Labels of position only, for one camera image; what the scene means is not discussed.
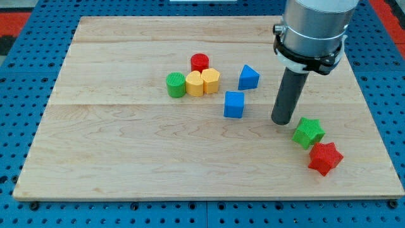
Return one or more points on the green star block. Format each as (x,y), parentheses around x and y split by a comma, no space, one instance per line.
(308,132)

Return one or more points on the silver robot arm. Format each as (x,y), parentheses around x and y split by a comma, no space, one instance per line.
(314,28)

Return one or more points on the red star block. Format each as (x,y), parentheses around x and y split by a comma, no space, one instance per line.
(324,157)

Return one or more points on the yellow heart block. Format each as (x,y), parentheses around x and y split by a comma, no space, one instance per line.
(194,84)

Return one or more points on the blue cube block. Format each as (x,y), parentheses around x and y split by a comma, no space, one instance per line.
(234,104)

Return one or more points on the yellow pentagon block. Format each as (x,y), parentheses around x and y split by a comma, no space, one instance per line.
(210,77)

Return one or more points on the green cylinder block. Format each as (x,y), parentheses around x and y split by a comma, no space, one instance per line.
(175,84)

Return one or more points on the red cylinder block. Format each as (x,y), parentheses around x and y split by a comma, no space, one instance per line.
(199,62)

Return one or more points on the blue triangle block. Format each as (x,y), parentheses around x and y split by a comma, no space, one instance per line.
(248,79)

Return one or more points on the wooden board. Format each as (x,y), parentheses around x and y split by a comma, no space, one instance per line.
(111,132)

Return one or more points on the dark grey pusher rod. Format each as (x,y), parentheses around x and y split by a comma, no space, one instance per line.
(288,95)

